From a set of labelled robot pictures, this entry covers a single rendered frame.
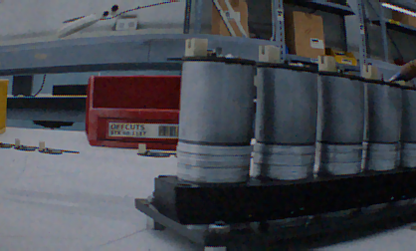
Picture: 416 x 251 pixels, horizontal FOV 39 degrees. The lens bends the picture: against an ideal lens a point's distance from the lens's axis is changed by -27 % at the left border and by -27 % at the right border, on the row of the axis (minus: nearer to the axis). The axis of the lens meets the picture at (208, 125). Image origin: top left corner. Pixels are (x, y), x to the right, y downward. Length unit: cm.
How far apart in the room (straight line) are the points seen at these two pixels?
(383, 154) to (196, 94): 9
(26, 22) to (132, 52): 230
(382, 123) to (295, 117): 5
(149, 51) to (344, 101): 234
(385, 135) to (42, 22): 452
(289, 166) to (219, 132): 3
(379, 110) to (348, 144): 3
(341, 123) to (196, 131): 6
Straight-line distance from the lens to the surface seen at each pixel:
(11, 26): 480
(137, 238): 25
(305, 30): 455
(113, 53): 260
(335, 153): 28
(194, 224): 23
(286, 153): 27
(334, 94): 28
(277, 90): 27
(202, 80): 25
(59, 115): 266
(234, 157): 26
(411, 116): 31
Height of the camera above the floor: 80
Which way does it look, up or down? 3 degrees down
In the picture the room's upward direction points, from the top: 3 degrees clockwise
